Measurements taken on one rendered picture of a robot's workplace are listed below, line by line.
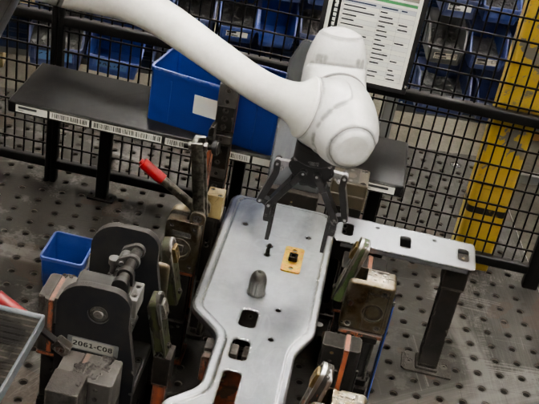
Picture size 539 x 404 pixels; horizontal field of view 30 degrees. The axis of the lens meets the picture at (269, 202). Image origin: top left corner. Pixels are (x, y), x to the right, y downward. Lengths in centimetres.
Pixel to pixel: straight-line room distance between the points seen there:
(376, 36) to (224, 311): 81
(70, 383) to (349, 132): 55
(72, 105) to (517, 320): 116
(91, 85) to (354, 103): 98
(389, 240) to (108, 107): 71
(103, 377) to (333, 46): 65
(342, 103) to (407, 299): 97
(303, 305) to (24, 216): 91
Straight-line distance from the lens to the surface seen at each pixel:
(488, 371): 230
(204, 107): 221
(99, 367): 153
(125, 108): 232
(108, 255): 166
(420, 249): 207
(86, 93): 237
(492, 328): 244
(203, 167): 185
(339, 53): 168
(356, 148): 154
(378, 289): 186
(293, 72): 204
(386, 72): 233
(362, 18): 228
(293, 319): 179
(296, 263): 193
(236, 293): 183
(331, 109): 155
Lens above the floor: 210
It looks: 31 degrees down
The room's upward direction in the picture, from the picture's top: 11 degrees clockwise
